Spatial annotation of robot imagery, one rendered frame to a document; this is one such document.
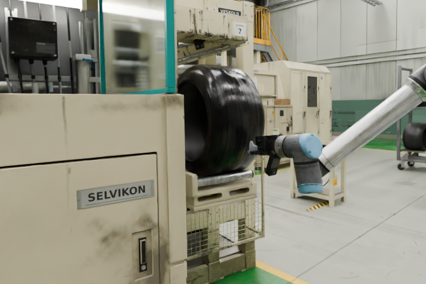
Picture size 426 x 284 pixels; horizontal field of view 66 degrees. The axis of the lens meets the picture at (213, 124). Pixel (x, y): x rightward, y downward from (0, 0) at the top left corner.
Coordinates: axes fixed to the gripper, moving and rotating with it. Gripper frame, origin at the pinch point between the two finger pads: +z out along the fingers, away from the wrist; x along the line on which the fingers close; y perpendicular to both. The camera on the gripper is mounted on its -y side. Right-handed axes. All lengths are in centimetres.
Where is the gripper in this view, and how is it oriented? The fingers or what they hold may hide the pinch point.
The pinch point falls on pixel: (250, 153)
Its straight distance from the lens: 148.1
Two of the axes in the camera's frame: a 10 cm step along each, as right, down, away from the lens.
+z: -5.3, 0.9, 8.4
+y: -0.9, -9.9, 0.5
